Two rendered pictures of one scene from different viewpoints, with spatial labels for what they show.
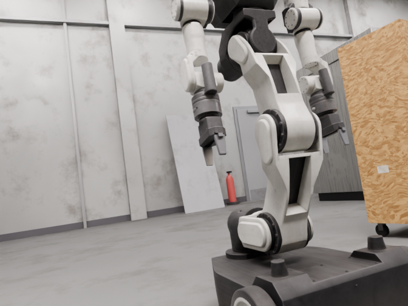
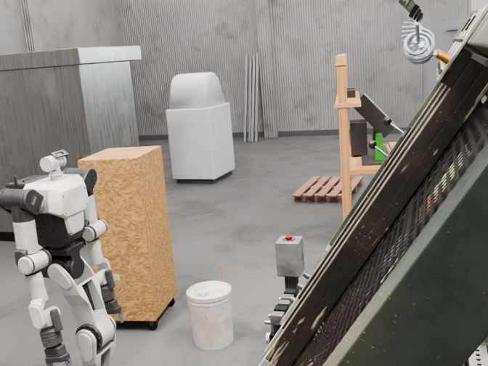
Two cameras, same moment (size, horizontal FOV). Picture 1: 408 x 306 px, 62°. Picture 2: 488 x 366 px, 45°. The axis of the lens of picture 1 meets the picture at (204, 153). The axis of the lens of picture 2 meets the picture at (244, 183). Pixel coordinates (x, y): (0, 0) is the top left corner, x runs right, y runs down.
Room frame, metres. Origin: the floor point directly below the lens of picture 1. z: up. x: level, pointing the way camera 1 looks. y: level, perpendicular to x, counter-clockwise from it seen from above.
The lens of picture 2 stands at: (-1.29, 1.12, 1.86)
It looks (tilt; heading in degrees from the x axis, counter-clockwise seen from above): 12 degrees down; 313
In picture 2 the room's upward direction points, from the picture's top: 5 degrees counter-clockwise
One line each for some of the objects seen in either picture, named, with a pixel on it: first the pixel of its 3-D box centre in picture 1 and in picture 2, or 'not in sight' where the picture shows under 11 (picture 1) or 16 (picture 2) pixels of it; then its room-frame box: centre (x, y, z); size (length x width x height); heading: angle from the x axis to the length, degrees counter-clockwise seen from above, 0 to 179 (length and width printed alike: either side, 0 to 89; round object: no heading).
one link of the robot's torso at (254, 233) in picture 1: (274, 229); not in sight; (1.24, -0.21, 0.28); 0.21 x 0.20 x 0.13; 22
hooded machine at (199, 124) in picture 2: not in sight; (200, 126); (5.39, -5.11, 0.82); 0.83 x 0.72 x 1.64; 110
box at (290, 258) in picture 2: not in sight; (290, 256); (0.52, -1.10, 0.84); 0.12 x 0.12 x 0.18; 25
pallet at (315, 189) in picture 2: not in sight; (329, 189); (3.07, -5.13, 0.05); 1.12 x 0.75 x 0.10; 110
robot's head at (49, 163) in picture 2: not in sight; (53, 164); (1.17, -0.23, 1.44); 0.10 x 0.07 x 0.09; 112
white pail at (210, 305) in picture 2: not in sight; (210, 307); (1.43, -1.35, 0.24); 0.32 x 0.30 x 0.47; 112
